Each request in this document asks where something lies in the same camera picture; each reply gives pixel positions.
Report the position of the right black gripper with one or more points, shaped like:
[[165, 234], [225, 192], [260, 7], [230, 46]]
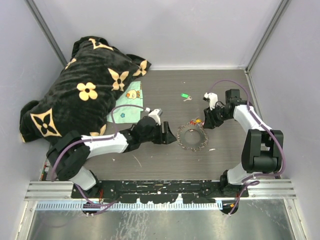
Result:
[[210, 122]]

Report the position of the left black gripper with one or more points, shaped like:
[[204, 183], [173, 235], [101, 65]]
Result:
[[165, 138]]

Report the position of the red key tags bunch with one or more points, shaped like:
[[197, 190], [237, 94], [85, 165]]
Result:
[[195, 121]]

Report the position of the large keyring with small rings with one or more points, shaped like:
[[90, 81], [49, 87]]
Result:
[[192, 137]]

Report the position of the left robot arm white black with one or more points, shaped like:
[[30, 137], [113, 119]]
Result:
[[68, 156]]

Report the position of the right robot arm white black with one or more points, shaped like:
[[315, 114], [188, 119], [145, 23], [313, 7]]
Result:
[[262, 150]]

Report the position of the green key tag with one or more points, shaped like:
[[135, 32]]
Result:
[[184, 95]]

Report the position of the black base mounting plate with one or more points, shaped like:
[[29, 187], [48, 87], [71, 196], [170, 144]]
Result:
[[163, 191]]

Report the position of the black floral plush blanket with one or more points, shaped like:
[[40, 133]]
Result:
[[84, 94]]

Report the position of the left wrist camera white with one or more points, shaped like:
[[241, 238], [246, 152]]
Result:
[[154, 114]]

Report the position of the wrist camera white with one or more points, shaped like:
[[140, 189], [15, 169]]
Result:
[[154, 114], [211, 98]]

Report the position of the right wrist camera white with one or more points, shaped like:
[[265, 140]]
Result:
[[211, 98]]

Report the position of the aluminium rail with slotted duct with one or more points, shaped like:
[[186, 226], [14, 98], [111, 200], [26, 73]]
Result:
[[63, 195]]

